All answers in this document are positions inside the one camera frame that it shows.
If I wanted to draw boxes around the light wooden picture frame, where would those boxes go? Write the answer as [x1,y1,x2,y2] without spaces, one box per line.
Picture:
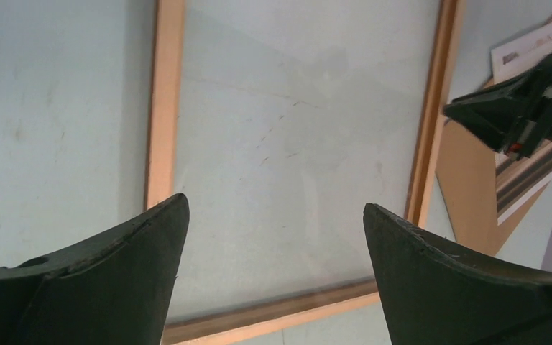
[146,1,465,344]

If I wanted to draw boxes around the printed plant photo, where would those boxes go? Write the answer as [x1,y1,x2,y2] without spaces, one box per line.
[491,19,552,225]

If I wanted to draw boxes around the brown cardboard backing board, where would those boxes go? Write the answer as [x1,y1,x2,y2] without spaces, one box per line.
[436,122,552,256]

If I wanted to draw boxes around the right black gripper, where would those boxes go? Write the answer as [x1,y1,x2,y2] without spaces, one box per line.
[443,53,552,160]

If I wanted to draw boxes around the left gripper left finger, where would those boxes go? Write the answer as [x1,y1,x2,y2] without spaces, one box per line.
[0,193,190,344]

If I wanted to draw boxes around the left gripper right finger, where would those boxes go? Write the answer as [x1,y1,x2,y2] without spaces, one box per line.
[363,203,552,344]

